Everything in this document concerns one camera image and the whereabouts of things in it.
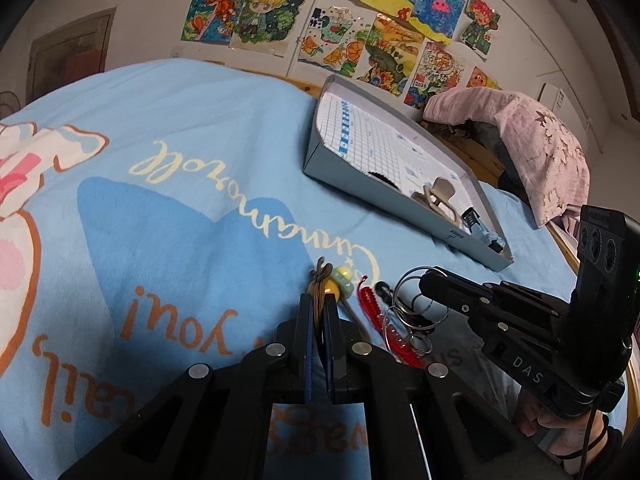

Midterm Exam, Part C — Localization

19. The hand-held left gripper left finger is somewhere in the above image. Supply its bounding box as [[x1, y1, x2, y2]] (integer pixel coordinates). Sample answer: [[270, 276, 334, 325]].
[[57, 292, 321, 480]]

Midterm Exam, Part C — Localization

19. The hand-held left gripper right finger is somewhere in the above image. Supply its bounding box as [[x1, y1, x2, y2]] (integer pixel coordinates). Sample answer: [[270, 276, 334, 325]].
[[322, 294, 572, 480]]

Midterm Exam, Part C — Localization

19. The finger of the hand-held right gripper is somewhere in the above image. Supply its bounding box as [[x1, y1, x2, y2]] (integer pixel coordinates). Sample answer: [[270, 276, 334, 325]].
[[425, 266, 506, 295], [418, 271, 503, 333]]

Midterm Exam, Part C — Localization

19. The silver ring bracelet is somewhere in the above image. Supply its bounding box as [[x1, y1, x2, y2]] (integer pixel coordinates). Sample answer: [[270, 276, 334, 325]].
[[391, 265, 452, 357]]

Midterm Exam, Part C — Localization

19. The blue square watch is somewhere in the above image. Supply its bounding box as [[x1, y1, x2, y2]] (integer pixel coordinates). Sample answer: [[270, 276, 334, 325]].
[[462, 206, 507, 254]]

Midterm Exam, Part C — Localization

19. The brown cord beaded bracelet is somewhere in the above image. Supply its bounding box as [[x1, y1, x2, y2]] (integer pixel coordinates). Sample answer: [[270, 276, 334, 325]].
[[309, 257, 357, 313]]

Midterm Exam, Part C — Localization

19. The beige hair claw clip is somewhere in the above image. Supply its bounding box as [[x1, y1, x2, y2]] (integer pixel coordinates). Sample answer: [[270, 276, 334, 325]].
[[411, 176, 464, 227]]

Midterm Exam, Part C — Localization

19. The grey cardboard box lid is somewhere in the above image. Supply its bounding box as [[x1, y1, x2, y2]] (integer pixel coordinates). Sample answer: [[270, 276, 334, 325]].
[[302, 74, 515, 272]]

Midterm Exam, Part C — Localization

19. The person's right hand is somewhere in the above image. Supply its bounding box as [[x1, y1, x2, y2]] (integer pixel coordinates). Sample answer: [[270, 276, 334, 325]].
[[514, 389, 626, 480]]

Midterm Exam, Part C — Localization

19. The red hair comb clip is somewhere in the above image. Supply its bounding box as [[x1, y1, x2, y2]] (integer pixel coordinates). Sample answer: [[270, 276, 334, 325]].
[[357, 274, 427, 369]]

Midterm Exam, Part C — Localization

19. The pink floral cloth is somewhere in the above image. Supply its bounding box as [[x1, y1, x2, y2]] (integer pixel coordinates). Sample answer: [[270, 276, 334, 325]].
[[422, 86, 593, 229]]

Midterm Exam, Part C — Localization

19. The white air conditioner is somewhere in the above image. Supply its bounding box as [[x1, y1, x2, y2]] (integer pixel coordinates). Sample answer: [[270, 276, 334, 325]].
[[537, 82, 582, 117]]

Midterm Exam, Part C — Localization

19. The brown wooden door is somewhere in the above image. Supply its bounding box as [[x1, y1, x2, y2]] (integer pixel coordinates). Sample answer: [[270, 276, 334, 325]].
[[25, 7, 117, 107]]

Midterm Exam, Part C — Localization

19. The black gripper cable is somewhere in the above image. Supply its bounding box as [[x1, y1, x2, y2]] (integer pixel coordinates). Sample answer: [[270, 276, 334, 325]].
[[555, 380, 626, 478]]

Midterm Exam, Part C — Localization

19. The group of wall drawings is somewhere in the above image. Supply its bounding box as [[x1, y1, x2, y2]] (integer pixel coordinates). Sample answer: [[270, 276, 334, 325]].
[[180, 0, 502, 109]]

